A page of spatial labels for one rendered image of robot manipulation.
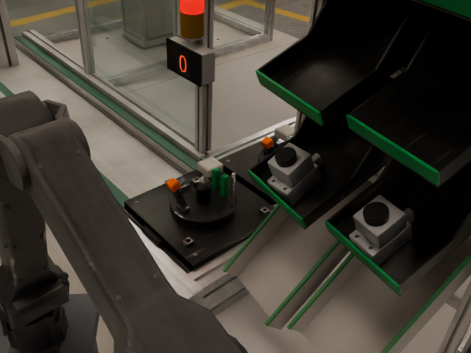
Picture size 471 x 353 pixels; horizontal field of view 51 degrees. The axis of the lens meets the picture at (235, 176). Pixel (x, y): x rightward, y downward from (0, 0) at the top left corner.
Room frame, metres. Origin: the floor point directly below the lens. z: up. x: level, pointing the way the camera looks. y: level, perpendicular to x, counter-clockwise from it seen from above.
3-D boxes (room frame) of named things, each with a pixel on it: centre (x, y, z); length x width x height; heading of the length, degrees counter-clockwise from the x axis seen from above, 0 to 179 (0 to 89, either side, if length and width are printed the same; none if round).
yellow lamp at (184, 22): (1.03, 0.11, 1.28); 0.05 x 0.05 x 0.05
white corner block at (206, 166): (0.95, 0.06, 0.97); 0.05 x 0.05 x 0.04; 43
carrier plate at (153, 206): (0.81, 0.06, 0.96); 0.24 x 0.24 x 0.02; 43
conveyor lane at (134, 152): (1.05, 0.25, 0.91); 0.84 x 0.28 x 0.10; 43
